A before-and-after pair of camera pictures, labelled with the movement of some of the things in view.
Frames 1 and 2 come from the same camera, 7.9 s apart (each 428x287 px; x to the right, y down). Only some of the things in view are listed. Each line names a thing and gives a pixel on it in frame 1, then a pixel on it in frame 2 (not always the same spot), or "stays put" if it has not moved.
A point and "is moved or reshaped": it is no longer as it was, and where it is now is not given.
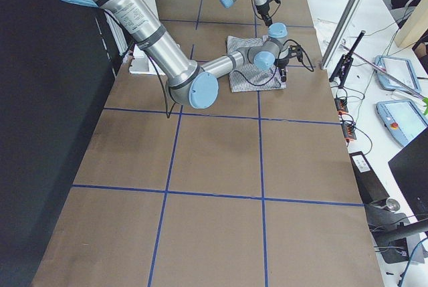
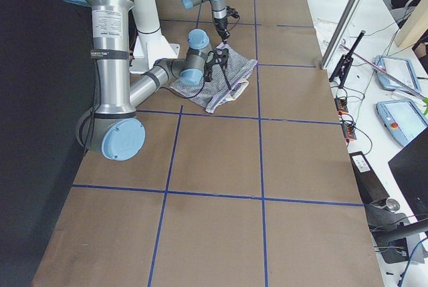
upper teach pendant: (400, 69) stays put
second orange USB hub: (349, 131) stays put
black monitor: (409, 168) stays put
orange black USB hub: (341, 106) stays put
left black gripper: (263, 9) to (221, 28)
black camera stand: (341, 69) stays put
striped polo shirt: (247, 77) is moved or reshaped
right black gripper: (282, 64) to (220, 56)
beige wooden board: (415, 25) stays put
